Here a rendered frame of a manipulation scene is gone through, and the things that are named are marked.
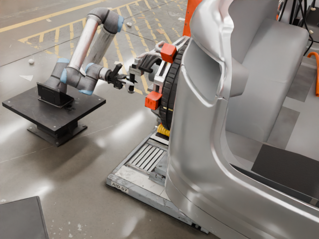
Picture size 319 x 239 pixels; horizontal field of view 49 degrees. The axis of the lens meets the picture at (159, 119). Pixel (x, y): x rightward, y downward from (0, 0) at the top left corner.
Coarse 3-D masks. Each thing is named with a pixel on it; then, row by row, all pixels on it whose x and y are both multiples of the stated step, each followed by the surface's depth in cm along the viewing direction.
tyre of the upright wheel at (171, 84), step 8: (184, 48) 201; (176, 56) 200; (176, 64) 198; (176, 72) 197; (168, 80) 198; (176, 80) 196; (168, 88) 199; (176, 88) 197; (168, 96) 200; (160, 104) 206; (168, 104) 203; (160, 112) 209; (168, 112) 205; (168, 120) 210; (168, 128) 220
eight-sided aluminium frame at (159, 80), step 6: (186, 36) 224; (174, 42) 214; (180, 42) 220; (162, 66) 206; (168, 66) 205; (162, 72) 209; (168, 72) 206; (156, 78) 205; (162, 78) 204; (156, 84) 206; (162, 84) 205; (156, 90) 210; (162, 90) 208; (156, 114) 225
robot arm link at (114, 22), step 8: (112, 16) 252; (120, 16) 256; (104, 24) 256; (112, 24) 254; (120, 24) 255; (104, 32) 260; (112, 32) 259; (96, 40) 268; (104, 40) 264; (112, 40) 268; (96, 48) 269; (104, 48) 269; (88, 56) 277; (96, 56) 273; (80, 72) 284
